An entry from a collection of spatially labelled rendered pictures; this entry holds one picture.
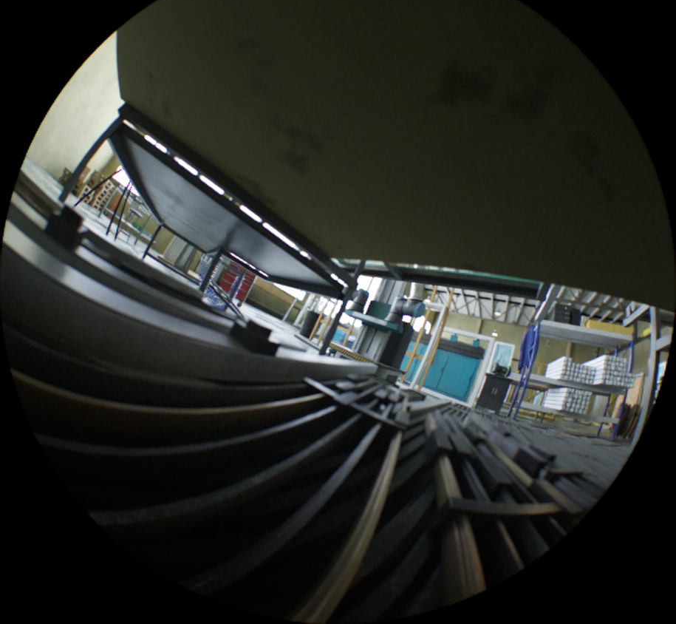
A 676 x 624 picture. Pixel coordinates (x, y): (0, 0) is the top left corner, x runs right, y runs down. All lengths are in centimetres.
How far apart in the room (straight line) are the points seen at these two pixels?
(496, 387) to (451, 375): 103
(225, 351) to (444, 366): 449
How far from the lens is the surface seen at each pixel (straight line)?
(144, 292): 18
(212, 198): 59
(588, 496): 20
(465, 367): 450
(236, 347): 16
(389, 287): 238
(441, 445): 17
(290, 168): 38
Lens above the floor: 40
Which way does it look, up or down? 13 degrees up
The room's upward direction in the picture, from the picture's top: 25 degrees clockwise
